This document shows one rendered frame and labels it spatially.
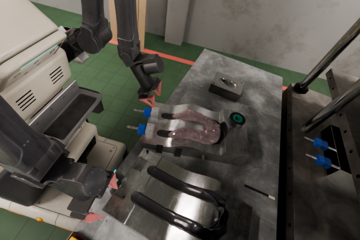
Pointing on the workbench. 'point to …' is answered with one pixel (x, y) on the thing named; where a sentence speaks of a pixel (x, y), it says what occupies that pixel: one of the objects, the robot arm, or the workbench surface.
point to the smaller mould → (226, 87)
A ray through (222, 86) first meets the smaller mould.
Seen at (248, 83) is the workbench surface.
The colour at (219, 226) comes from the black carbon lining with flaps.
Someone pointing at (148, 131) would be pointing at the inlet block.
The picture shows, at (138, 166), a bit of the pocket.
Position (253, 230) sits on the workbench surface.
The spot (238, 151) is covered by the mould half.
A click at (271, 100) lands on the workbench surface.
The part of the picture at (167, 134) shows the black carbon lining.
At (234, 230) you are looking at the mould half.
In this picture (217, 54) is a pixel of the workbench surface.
